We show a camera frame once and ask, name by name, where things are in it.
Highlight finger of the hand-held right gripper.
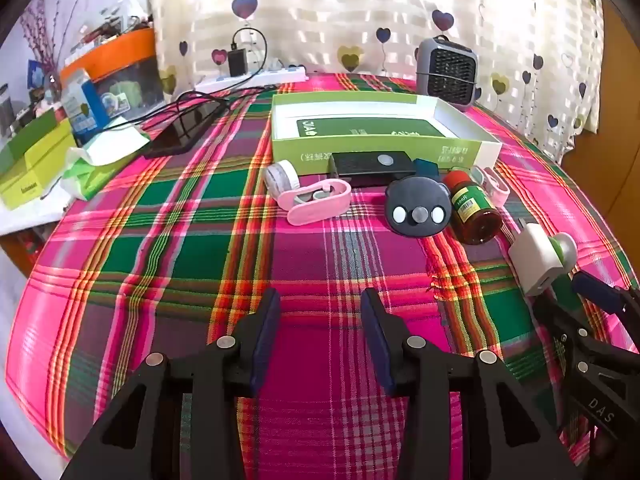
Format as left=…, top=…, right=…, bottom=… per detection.
left=572, top=270, right=640, bottom=322
left=532, top=294, right=607, bottom=377

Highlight green white cardboard box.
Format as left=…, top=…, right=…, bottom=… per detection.
left=270, top=91, right=503, bottom=177

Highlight pink clip with grey insert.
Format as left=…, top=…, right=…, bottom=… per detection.
left=276, top=179, right=352, bottom=226

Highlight heart print curtain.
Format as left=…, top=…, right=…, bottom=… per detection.
left=147, top=0, right=606, bottom=156

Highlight white power strip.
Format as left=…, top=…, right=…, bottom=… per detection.
left=192, top=64, right=307, bottom=95

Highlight pink green plaid tablecloth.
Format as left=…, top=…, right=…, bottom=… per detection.
left=5, top=72, right=640, bottom=480

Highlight black perforated rectangular device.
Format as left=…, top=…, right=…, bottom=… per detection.
left=327, top=151, right=418, bottom=188

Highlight assorted clutter pile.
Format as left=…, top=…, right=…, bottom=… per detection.
left=65, top=2, right=153, bottom=56

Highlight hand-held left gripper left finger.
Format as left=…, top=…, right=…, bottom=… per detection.
left=60, top=287, right=283, bottom=480

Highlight black smartphone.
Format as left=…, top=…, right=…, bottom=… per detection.
left=145, top=102, right=226, bottom=158

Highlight green grey round knob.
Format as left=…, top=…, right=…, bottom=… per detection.
left=547, top=232, right=578, bottom=266

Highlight clear bin with orange lid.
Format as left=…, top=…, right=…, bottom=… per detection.
left=59, top=27, right=166, bottom=111

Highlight blue white carton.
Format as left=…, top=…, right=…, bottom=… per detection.
left=61, top=69, right=112, bottom=143

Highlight black phone cable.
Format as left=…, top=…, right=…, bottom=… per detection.
left=120, top=89, right=266, bottom=133

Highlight black power adapter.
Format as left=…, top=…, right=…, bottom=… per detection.
left=227, top=49, right=249, bottom=77

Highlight green white tissue pack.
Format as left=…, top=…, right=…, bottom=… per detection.
left=61, top=117, right=151, bottom=201

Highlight black bear-shaped gadget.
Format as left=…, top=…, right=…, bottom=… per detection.
left=384, top=176, right=453, bottom=237

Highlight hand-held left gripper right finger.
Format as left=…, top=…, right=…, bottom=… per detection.
left=360, top=287, right=583, bottom=480

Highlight dark green box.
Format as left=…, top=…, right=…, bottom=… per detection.
left=0, top=110, right=58, bottom=171

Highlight lime green box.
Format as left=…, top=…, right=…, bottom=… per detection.
left=0, top=122, right=76, bottom=211

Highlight black looped adapter cable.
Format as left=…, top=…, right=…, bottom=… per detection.
left=231, top=25, right=268, bottom=81

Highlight white USB charger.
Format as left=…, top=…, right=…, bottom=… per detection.
left=507, top=220, right=558, bottom=297

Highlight wooden cabinet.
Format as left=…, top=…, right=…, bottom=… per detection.
left=562, top=0, right=640, bottom=201

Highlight pink white clip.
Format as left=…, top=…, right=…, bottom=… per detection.
left=475, top=165, right=511, bottom=206

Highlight purple flower branches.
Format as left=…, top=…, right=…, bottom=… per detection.
left=20, top=0, right=101, bottom=81

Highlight blue translucent USB stick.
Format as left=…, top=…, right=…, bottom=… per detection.
left=414, top=158, right=441, bottom=181

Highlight brown bottle with red cap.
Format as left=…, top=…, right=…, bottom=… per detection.
left=442, top=169, right=503, bottom=246

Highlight grey mini space heater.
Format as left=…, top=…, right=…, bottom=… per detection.
left=415, top=35, right=478, bottom=106

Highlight small white jar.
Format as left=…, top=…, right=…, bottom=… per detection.
left=263, top=160, right=299, bottom=197

